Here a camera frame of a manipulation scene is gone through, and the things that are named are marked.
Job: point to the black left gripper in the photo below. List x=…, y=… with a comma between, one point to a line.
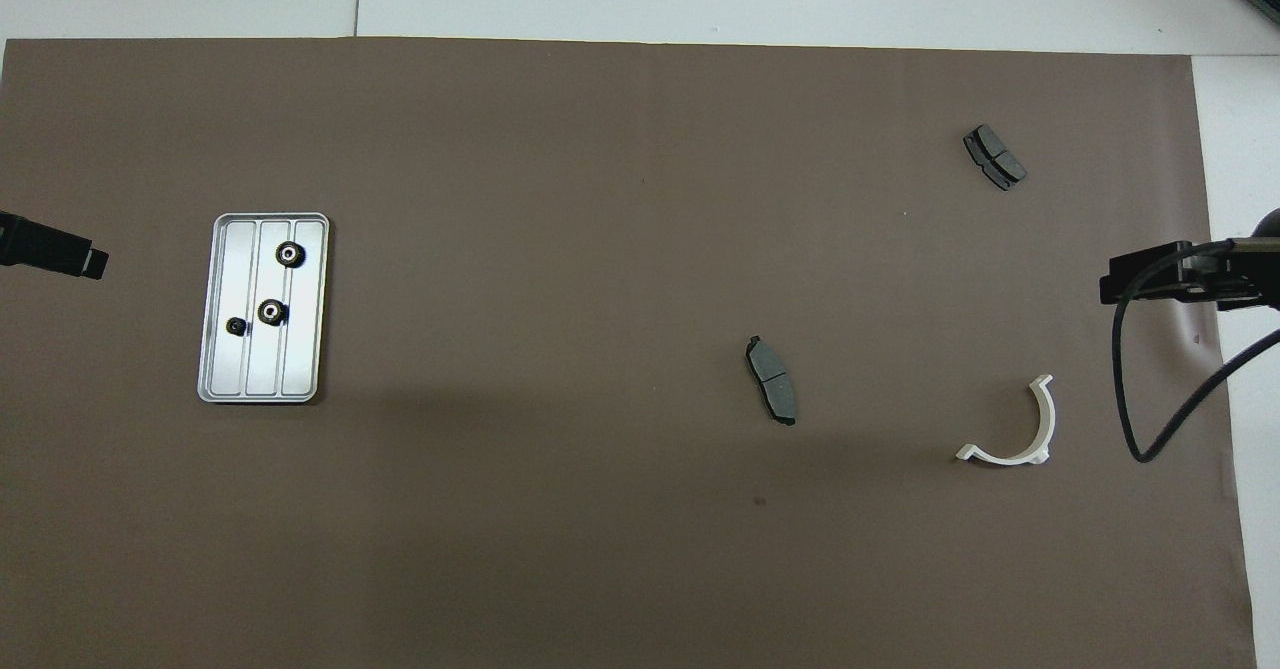
x=25, y=241

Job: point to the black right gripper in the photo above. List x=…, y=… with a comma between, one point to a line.
x=1255, y=274

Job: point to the small black bearing gear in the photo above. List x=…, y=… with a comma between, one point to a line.
x=236, y=325

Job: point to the large black bearing gear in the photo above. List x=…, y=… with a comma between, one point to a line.
x=272, y=312

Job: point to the silver ribbed metal tray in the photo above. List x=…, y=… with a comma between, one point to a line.
x=300, y=349

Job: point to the short grey brake pad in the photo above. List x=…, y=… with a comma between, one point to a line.
x=995, y=156

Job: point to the long grey brake pad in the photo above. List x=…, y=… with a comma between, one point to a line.
x=771, y=379

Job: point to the brown paper table mat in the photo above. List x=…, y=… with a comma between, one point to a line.
x=600, y=249

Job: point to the white curved plastic bracket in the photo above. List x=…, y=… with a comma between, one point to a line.
x=1010, y=459

